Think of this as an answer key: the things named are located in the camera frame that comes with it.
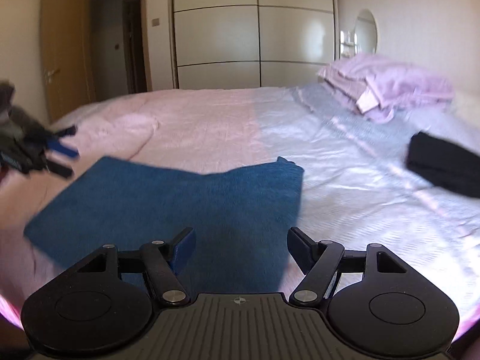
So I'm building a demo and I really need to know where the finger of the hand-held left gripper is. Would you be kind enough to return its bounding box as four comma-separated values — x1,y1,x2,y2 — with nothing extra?
49,125,78,139
46,139,82,179

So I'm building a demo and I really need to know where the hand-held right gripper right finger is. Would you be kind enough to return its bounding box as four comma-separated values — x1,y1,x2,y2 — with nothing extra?
287,227,407,305

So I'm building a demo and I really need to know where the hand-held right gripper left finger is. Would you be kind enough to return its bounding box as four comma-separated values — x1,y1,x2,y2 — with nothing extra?
77,227,196,305

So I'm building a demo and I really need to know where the light wooden door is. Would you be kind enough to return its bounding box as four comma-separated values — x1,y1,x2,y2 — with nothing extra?
39,0,97,124

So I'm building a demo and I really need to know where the dark hallway door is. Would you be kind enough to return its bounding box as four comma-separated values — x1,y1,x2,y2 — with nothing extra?
122,0,148,94

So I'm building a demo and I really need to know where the pink and grey bedspread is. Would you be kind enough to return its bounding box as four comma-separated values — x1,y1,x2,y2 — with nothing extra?
0,84,480,332

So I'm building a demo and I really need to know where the black garment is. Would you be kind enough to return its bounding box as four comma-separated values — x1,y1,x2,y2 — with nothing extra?
406,131,480,198

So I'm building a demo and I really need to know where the white sliding wardrobe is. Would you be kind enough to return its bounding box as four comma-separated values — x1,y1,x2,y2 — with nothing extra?
172,0,340,91

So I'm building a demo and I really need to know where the folded purple quilt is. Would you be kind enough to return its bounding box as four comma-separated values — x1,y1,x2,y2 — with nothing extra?
317,52,457,124

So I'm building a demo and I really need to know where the round wall mirror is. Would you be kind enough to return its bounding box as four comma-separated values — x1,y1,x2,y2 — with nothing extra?
354,8,380,55

